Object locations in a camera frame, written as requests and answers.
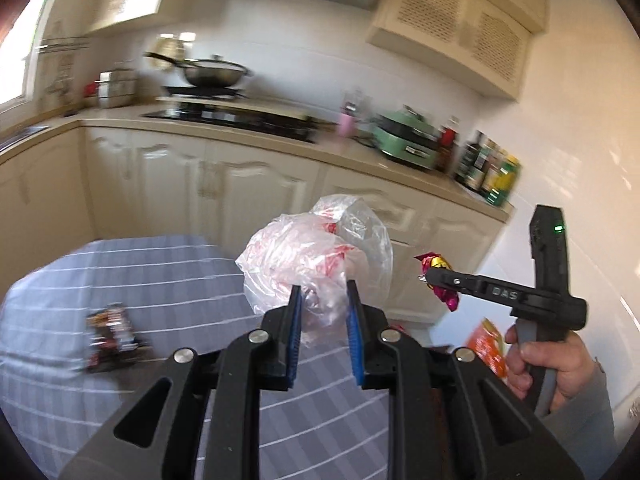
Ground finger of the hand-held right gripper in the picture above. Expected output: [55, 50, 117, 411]
[422, 267, 478, 296]

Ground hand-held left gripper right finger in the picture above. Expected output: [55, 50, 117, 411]
[346, 280, 586, 480]

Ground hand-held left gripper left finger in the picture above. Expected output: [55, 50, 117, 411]
[60, 284, 304, 480]

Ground shiny red gold candy wrapper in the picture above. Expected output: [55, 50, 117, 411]
[414, 252, 461, 313]

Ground clear plastic bag red print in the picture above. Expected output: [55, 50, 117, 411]
[235, 192, 393, 348]

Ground person's right forearm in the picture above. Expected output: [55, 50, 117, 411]
[542, 357, 621, 476]

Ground person's right hand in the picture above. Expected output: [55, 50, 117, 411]
[505, 325, 598, 411]

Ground large orange plastic bag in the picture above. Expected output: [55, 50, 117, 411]
[465, 317, 513, 386]

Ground row of condiment bottles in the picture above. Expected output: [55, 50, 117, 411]
[435, 127, 522, 208]

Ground grey plaid tablecloth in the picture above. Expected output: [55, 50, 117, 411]
[0, 234, 401, 480]

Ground green electric cooker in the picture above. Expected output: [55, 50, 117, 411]
[372, 107, 443, 171]

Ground dark snack packet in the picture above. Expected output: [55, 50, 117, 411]
[82, 302, 146, 373]

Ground pink bottle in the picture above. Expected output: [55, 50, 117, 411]
[337, 102, 358, 138]

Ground cream kitchen base cabinets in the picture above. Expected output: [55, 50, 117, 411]
[0, 115, 516, 326]

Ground black gas stove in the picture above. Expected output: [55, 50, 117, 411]
[142, 85, 321, 143]

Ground metal wok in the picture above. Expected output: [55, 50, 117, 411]
[180, 55, 253, 88]

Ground kitchen sink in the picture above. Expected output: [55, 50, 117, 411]
[0, 125, 51, 153]

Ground window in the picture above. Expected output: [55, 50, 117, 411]
[0, 5, 56, 111]

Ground cream wall cabinet lattice doors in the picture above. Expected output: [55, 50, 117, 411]
[367, 0, 548, 101]

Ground wall utensil rack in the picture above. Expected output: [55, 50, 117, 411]
[37, 35, 91, 111]

